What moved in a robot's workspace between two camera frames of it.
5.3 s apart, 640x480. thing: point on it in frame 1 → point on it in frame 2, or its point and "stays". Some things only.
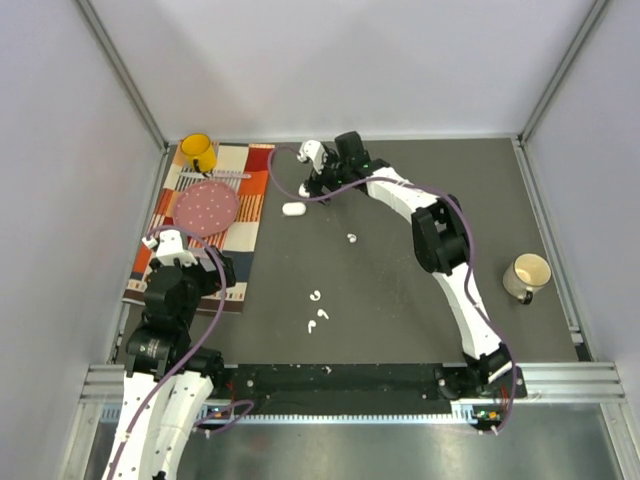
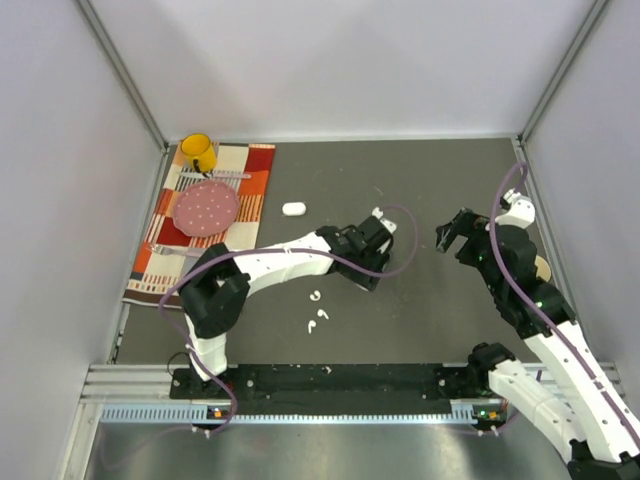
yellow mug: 198,146 stays
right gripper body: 332,178 → 474,249
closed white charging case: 294,208 stays
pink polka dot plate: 206,208 stays
